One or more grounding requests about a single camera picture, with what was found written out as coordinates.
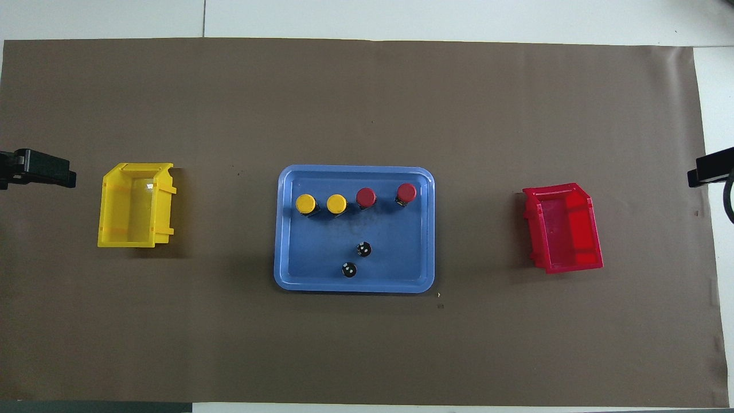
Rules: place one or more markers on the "red plastic bin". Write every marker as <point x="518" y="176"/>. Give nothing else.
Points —
<point x="567" y="229"/>

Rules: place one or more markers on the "black cylindrical capacitor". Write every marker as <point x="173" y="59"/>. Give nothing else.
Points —
<point x="349" y="269"/>
<point x="363" y="249"/>

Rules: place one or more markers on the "blue plastic tray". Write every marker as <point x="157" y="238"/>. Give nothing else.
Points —
<point x="401" y="241"/>

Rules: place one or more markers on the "red push button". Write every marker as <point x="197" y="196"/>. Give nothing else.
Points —
<point x="366" y="197"/>
<point x="406" y="192"/>

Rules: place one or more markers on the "yellow push button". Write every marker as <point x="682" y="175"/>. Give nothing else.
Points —
<point x="336" y="203"/>
<point x="305" y="203"/>

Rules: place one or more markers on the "brown paper mat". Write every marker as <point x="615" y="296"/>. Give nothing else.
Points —
<point x="367" y="103"/>

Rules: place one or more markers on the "yellow plastic bin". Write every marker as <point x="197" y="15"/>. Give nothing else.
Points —
<point x="163" y="201"/>

